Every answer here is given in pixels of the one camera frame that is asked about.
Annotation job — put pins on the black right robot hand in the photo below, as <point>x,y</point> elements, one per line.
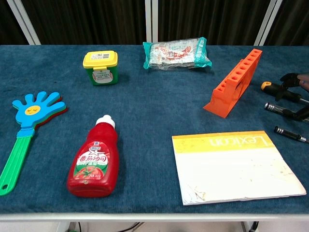
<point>292,78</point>

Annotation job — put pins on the orange-capped black screwdriver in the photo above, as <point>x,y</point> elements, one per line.
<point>270,87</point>

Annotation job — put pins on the silver-capped black screwdriver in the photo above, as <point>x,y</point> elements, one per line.
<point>272,106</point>

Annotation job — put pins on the small black precision screwdriver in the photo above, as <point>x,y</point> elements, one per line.
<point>287,132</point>

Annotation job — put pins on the blue hand clapper toy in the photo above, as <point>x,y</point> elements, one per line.
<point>36,108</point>

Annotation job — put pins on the yellow white Lexicon book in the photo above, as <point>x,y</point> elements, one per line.
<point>231,169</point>

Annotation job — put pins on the teal snack packet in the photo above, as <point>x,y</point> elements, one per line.
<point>173,54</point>

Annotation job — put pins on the blue table cloth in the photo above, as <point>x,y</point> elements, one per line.
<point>149,108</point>

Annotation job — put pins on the white table leg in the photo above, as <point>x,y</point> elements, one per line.
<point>64,227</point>
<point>246,227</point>

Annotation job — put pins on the yellow-lidded green container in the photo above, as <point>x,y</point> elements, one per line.
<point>101,72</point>

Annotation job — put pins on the black pleated curtain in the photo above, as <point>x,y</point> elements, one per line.
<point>96,21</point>

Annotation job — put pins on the red ketchup bottle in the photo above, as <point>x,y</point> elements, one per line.
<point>94,164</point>

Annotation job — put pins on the white metal frame post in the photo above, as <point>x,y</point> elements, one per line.
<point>151,21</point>
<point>24,21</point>
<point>268,21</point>

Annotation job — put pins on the orange tool holder rack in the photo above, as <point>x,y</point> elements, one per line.
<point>224,101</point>

